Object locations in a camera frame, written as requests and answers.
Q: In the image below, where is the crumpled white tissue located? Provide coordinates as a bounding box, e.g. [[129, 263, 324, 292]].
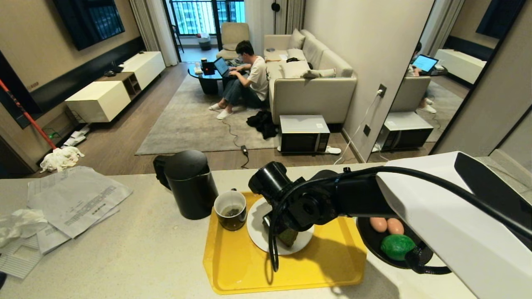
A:
[[0, 209, 49, 249]]

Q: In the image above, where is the black framed wall mirror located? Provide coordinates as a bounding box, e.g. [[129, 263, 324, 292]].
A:
[[367, 0, 527, 163]]

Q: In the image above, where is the beige sofa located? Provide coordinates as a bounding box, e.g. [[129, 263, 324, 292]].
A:
[[264, 29, 358, 125]]

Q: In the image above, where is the lined paper sheet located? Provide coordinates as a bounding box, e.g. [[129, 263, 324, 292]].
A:
[[0, 236, 44, 279]]

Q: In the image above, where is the beige sofa cushion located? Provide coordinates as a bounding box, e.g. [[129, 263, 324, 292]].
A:
[[279, 61, 312, 80]]

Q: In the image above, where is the black clothes pile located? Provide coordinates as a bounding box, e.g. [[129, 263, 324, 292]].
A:
[[246, 110, 278, 140]]

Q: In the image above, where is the wooden open shelf unit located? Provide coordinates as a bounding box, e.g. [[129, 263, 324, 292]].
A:
[[96, 71, 142, 100]]

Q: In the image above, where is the yellow plastic tray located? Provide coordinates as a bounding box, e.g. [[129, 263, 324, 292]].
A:
[[203, 191, 368, 295]]

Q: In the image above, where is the dark mug with tea bag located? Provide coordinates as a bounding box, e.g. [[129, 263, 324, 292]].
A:
[[214, 189, 247, 231]]

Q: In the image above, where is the white low cabinet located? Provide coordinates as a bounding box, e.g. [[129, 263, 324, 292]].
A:
[[65, 81, 132, 123], [120, 51, 166, 91]]

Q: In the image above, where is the grey rolled blanket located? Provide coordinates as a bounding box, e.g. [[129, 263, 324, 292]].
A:
[[301, 67, 337, 80]]

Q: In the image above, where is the beige armchair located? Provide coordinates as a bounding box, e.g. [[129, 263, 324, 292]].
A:
[[216, 22, 251, 61]]

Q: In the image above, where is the beige sofa pillow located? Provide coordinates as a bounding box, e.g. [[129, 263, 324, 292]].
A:
[[288, 28, 306, 51]]

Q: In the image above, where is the black coffee table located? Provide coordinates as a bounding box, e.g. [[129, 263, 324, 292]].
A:
[[187, 62, 233, 96]]

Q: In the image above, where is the white power strip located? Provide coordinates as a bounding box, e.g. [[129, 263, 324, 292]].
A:
[[62, 126, 91, 147]]

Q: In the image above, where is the red handled mop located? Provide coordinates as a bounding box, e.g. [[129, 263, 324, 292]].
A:
[[0, 79, 85, 174]]

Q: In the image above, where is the black electric kettle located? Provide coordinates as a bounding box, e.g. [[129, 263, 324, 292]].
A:
[[153, 150, 219, 220]]

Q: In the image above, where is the person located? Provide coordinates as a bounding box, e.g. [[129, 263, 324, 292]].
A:
[[209, 40, 270, 120]]

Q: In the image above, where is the beige curtain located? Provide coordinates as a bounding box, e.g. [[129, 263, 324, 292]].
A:
[[129, 0, 180, 67], [284, 0, 306, 35]]

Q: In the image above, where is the dark bread slice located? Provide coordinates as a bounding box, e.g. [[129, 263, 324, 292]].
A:
[[278, 227, 300, 248]]

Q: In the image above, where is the white round plate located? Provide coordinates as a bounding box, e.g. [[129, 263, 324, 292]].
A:
[[246, 196, 315, 255]]

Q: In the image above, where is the large printed paper sheet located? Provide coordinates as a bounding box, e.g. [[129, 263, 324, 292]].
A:
[[27, 166, 133, 239]]

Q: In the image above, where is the laptop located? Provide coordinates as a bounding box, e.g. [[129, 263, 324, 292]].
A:
[[213, 57, 238, 78]]

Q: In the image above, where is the black power adapter with cord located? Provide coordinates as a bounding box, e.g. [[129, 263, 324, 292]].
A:
[[226, 118, 251, 169]]

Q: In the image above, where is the grey rug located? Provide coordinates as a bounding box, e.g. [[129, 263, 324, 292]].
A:
[[135, 75, 284, 156]]

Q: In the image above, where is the black bowl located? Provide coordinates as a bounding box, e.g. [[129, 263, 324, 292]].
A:
[[356, 216, 434, 270]]

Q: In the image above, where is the microwave oven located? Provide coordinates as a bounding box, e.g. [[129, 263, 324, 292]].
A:
[[279, 115, 331, 154]]

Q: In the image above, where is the wall television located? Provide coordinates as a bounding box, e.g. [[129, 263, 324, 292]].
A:
[[53, 0, 126, 51]]

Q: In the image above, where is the white power cable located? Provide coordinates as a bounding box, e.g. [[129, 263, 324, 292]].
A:
[[333, 94, 381, 166]]

